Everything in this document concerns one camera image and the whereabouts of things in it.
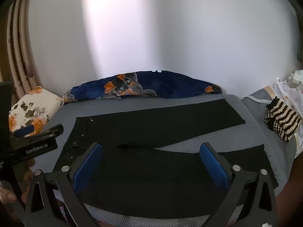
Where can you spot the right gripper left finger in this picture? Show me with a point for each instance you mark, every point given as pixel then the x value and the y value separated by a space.
pixel 42 208

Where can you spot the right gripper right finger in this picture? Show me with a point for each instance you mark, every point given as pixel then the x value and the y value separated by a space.
pixel 259 208

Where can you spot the black pants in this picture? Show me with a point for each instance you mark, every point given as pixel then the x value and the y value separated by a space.
pixel 150 165

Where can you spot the person's left hand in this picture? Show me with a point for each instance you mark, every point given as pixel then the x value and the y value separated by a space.
pixel 15 182

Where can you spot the white orange floral pillow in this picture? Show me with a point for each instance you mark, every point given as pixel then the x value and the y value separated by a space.
pixel 34 109

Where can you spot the grey mesh mattress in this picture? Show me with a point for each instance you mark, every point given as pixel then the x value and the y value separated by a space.
pixel 281 153

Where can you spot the beige curtain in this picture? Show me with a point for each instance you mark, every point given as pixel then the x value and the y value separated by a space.
pixel 17 62

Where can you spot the black cream striped knit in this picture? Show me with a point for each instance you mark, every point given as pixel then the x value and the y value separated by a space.
pixel 281 119

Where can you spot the grey pillow white trim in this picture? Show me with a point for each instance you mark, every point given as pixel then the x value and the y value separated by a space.
pixel 259 96

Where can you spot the white patterned cloth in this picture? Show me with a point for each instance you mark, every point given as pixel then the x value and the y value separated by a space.
pixel 290 92

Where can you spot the navy floral blanket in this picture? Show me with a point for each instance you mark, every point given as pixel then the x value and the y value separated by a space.
pixel 162 84

